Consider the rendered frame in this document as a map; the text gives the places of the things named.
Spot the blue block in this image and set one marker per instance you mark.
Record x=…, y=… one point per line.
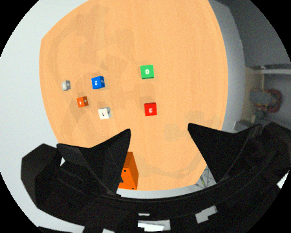
x=98, y=82

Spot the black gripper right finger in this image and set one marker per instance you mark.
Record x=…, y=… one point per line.
x=220, y=149

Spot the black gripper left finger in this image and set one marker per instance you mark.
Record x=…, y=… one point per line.
x=104, y=160

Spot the green block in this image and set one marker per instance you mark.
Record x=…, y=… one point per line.
x=147, y=72

